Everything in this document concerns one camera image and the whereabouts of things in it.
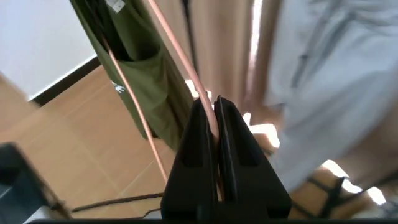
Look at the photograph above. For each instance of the green garment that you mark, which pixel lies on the green garment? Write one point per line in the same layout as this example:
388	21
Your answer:
149	81

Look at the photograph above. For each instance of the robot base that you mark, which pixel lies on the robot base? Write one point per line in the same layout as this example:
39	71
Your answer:
15	180

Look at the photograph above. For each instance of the pink clothes hanger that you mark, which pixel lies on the pink clothes hanger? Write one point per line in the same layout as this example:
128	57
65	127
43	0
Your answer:
186	62

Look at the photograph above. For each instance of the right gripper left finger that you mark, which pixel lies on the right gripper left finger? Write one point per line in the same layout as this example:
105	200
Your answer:
189	180

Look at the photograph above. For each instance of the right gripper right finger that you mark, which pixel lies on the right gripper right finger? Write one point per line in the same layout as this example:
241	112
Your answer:
252	183

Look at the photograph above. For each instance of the pale grey shorts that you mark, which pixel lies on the pale grey shorts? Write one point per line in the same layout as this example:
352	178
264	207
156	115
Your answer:
326	109

